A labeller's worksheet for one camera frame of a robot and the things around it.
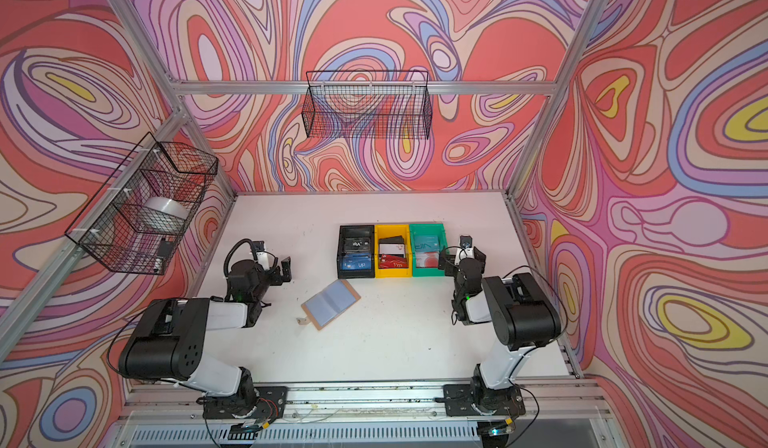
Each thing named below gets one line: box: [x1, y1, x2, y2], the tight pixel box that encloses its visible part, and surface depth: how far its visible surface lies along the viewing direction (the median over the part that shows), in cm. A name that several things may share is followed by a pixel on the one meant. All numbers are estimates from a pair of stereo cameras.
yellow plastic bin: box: [374, 224, 412, 278], surface depth 96 cm
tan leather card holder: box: [296, 279, 362, 331], surface depth 92 cm
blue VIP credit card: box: [341, 252, 372, 270], surface depth 100 cm
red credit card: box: [378, 254, 409, 269], surface depth 101 cm
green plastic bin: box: [409, 223, 449, 277], surface depth 101 cm
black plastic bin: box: [337, 225, 375, 279], surface depth 103 cm
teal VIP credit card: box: [414, 235, 440, 253], surface depth 103 cm
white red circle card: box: [416, 251, 439, 268], surface depth 100 cm
